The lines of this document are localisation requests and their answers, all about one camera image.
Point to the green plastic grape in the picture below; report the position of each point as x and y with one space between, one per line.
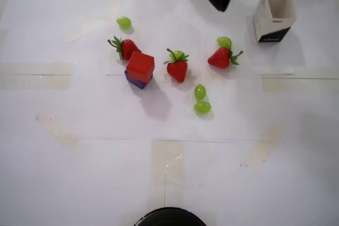
202 107
179 53
200 91
223 41
124 22

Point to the red plastic strawberry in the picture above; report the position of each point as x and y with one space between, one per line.
128 47
177 70
219 58

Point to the yellowed tape strip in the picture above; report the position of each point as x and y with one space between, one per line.
262 144
34 80
291 85
172 170

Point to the white paper sheet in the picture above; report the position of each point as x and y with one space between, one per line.
172 11
119 120

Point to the black round base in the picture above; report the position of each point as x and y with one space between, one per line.
170 218

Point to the purple wooden cube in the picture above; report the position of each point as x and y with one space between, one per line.
137 84

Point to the white and black cardboard box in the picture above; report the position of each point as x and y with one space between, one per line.
272 35

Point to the red wooden cube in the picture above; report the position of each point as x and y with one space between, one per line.
140 64

